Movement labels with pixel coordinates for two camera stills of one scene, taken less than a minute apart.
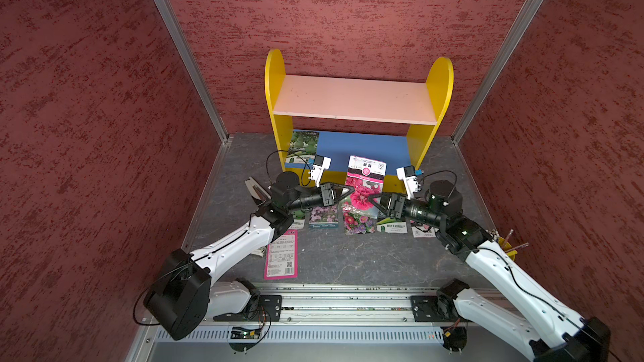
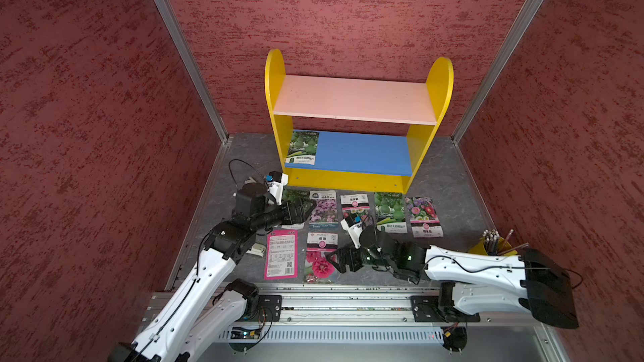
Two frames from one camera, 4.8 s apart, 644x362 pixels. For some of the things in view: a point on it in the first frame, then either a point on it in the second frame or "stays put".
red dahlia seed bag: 366,178 -> 321,238
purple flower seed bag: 324,218 stays put
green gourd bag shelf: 303,147 stays put
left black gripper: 328,193 -> 300,217
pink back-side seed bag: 282,256 stays put
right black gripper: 396,204 -> 341,254
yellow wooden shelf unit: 420,105 stays put
